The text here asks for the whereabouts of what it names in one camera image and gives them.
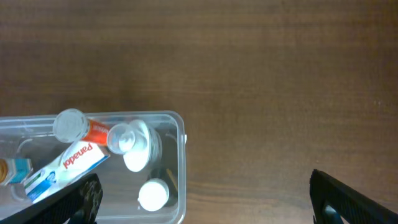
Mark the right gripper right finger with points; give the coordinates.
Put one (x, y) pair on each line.
(335, 202)

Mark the orange tube white cap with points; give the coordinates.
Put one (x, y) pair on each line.
(72, 125)

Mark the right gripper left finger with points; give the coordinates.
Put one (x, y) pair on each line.
(78, 203)

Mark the white Panadol box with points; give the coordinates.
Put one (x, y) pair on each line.
(76, 161)

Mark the white spray bottle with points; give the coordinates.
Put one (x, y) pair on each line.
(139, 144)

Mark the dark bottle white cap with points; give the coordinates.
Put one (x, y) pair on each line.
(159, 191)

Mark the clear plastic container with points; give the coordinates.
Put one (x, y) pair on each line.
(31, 137)

